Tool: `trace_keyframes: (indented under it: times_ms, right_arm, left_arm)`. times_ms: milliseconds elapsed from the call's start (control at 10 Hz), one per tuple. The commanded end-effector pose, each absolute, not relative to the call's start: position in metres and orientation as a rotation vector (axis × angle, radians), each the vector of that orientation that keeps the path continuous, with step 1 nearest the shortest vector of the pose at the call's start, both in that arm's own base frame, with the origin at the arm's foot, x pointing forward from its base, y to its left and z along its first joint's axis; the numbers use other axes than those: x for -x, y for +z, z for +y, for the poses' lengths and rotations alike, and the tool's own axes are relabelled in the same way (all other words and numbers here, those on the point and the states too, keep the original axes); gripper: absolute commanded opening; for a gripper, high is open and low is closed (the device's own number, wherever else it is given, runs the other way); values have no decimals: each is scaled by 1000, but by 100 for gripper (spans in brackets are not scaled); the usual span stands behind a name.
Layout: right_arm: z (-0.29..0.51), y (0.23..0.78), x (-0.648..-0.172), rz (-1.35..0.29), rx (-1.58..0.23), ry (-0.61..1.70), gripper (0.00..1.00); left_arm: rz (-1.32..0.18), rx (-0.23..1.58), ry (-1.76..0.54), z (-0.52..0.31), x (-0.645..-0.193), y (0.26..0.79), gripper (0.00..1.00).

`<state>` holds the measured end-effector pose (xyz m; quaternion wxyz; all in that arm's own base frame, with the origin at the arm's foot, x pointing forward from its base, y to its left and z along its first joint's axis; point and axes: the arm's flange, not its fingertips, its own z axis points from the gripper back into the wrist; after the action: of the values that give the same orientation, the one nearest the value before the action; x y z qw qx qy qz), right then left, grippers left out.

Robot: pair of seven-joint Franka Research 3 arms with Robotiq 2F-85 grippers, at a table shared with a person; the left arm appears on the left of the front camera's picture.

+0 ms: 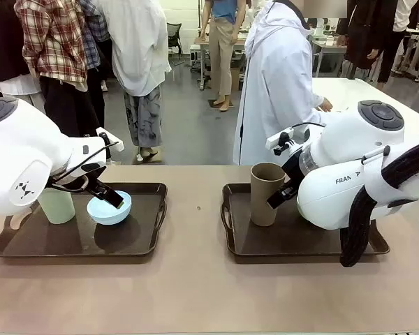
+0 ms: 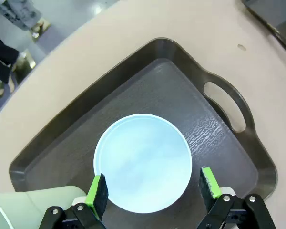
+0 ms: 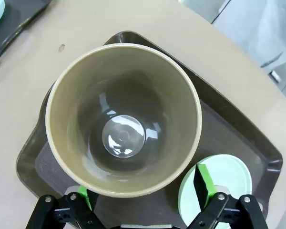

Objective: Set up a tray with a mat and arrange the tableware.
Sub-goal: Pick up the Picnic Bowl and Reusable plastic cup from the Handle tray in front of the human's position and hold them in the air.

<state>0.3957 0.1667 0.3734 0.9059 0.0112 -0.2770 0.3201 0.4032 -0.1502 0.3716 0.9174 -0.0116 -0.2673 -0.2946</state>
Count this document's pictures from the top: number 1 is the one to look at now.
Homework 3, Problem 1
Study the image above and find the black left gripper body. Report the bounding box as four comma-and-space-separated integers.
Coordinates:
48, 163, 108, 196

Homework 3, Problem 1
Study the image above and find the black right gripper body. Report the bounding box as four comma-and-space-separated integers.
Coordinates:
281, 152, 304, 192

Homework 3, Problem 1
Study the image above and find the brown tall cup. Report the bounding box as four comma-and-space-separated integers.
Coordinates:
250, 162, 287, 228

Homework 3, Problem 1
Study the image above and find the light blue bowl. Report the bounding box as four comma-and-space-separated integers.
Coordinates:
87, 191, 133, 226

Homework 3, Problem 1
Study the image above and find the light green tall cup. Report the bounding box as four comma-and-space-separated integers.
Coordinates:
37, 186, 76, 225

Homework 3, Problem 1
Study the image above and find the dark brown serving tray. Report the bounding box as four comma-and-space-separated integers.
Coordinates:
221, 182, 391, 256
0, 182, 168, 258

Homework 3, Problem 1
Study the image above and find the right hand of coat person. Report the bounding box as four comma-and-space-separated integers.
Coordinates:
317, 96, 335, 113

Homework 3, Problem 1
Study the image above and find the person in white coat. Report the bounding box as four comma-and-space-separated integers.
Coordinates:
233, 0, 332, 166

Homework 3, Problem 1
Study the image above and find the white table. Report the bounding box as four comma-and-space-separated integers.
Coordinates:
312, 77, 419, 123

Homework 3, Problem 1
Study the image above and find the grey workbench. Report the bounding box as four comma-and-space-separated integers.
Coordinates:
310, 38, 348, 78

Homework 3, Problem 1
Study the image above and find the person in loose white shirt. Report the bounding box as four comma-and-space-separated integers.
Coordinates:
90, 0, 172, 163

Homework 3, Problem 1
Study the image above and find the person in beige trousers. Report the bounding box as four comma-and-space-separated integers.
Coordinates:
198, 0, 245, 112

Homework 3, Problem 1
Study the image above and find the person in red plaid shirt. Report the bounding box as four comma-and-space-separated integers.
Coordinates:
13, 0, 105, 139

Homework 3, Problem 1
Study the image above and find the person in blue checked shirt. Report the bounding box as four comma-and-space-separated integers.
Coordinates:
80, 0, 112, 130

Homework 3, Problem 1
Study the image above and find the person in black clothes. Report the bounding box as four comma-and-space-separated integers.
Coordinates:
345, 0, 411, 84

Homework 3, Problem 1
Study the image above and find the black office chair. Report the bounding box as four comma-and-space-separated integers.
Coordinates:
166, 22, 183, 66

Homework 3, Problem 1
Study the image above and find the person in black top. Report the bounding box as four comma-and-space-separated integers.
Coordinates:
0, 0, 43, 105

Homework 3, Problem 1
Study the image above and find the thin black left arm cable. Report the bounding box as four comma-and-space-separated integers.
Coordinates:
47, 141, 120, 193

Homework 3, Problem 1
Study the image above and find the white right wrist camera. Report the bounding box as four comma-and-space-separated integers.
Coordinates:
266, 128, 295, 156

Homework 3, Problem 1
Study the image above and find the thin black camera cable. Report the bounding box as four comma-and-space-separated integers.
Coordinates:
288, 121, 326, 132

